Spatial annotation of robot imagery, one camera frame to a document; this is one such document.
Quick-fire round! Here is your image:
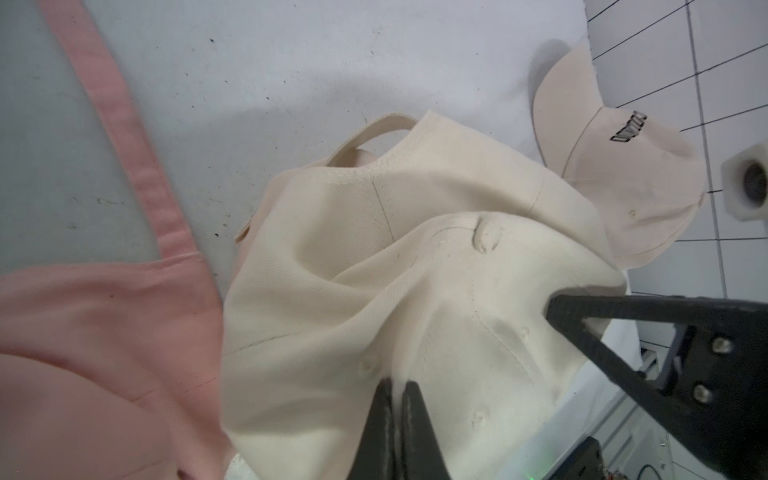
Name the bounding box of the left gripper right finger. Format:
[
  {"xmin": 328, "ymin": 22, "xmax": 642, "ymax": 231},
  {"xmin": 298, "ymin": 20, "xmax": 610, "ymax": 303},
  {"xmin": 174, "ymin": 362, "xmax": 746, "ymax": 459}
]
[{"xmin": 400, "ymin": 381, "xmax": 451, "ymax": 480}]

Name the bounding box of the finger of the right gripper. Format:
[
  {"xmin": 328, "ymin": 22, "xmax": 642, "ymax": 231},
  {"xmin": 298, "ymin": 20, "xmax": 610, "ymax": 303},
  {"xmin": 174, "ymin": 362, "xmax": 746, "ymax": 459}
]
[{"xmin": 544, "ymin": 292, "xmax": 768, "ymax": 480}]

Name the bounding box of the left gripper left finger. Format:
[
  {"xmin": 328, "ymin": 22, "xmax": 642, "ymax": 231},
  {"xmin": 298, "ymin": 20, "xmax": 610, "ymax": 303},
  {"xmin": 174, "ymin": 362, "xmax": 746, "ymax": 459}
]
[{"xmin": 347, "ymin": 378, "xmax": 396, "ymax": 480}]

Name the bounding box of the pink cap back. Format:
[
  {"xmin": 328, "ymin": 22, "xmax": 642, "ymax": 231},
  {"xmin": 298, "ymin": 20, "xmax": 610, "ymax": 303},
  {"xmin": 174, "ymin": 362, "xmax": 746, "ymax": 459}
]
[{"xmin": 1, "ymin": 251, "xmax": 233, "ymax": 479}]

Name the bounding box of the pink cap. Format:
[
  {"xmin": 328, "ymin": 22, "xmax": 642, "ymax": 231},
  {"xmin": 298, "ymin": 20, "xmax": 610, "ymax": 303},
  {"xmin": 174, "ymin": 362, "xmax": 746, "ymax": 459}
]
[
  {"xmin": 1, "ymin": 251, "xmax": 233, "ymax": 479},
  {"xmin": 39, "ymin": 1, "xmax": 202, "ymax": 260}
]

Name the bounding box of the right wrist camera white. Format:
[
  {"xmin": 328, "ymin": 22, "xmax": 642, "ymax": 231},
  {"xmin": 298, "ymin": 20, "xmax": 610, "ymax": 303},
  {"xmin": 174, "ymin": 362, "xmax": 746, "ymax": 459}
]
[{"xmin": 721, "ymin": 141, "xmax": 767, "ymax": 222}]

